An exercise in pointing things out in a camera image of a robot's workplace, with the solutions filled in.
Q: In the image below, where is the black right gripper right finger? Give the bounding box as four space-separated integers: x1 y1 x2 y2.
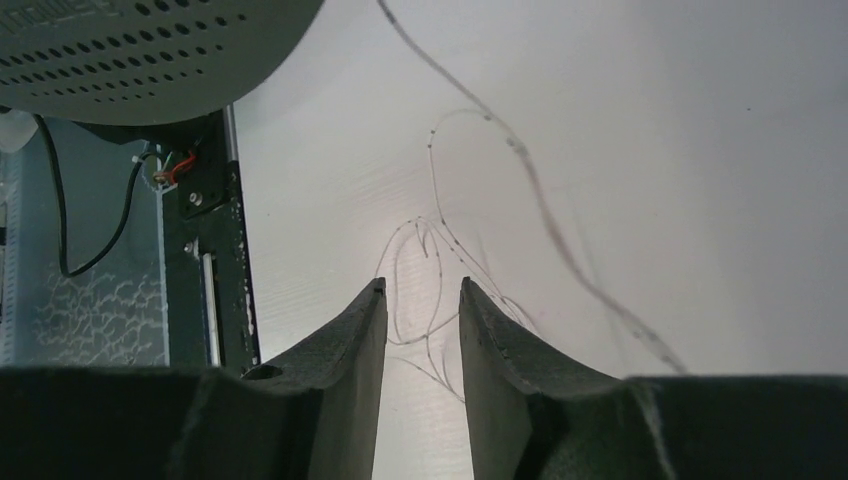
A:
459 279 847 479

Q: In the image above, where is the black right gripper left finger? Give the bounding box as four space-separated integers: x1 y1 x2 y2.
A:
1 278 388 479

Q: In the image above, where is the white beaded cable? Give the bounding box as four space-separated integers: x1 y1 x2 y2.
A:
374 0 690 404

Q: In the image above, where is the dark grey perforated spool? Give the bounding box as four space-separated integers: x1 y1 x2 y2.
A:
1 0 322 126

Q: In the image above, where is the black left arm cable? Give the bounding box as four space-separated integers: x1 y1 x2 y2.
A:
31 113 164 280

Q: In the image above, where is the white slotted cable duct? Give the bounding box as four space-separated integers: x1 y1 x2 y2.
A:
1 180 20 367

